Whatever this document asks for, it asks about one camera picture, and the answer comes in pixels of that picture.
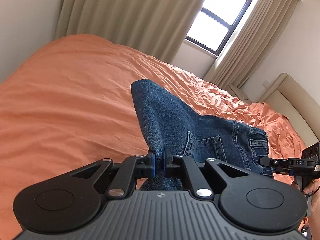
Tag beige curtain right panel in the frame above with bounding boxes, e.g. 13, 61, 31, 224
204, 0, 299, 89

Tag bright window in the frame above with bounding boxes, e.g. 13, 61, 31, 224
186, 0, 253, 56

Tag blue denim jeans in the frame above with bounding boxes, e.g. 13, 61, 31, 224
131, 79, 273, 191

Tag orange bed sheet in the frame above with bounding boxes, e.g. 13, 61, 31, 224
1, 35, 306, 239

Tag beige curtain panel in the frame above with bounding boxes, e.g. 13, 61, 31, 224
54, 0, 204, 63
204, 0, 299, 89

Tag beige curtain left panel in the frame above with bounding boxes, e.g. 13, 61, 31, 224
54, 0, 204, 63

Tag beige padded headboard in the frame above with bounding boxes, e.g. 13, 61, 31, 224
258, 73, 320, 147

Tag person right hand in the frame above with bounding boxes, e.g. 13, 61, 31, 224
291, 180, 319, 194

